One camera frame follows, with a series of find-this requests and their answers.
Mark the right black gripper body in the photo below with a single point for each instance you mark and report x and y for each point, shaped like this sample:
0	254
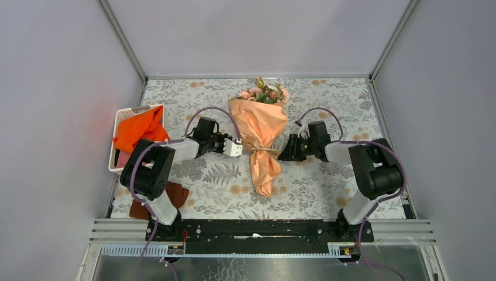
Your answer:
305	148

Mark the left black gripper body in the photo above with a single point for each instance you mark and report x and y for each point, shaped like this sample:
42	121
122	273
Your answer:
216	141

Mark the beige kraft wrapping paper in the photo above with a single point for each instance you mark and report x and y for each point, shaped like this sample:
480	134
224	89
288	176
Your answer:
260	124

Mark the tan satin ribbon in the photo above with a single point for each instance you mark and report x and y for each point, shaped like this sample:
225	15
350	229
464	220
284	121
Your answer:
255	148

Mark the pink fake flower bouquet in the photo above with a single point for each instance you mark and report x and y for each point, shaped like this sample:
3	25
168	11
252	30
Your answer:
265	93

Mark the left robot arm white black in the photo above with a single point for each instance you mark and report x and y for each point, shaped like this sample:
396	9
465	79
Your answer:
148	168

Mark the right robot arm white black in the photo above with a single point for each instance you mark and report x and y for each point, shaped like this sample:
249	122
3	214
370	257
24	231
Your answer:
376	168

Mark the floral patterned table mat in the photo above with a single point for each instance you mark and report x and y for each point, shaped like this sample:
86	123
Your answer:
220	187

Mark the orange cloth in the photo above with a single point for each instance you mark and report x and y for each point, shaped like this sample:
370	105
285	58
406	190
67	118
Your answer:
139	130

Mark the brown cloth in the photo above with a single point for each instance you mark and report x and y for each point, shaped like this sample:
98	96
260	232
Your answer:
176	193

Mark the white plastic basket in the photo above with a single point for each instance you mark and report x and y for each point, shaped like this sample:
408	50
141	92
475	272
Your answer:
116	151

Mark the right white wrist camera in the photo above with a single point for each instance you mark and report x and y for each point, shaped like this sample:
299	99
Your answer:
303	131

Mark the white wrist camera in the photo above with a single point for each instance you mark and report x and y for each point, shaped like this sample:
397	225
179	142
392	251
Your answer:
232	148
303	131

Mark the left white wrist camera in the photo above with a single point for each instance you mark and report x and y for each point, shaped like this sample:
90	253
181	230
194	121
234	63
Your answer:
232	148

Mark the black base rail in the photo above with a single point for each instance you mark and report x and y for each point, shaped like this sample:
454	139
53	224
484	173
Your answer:
218	237

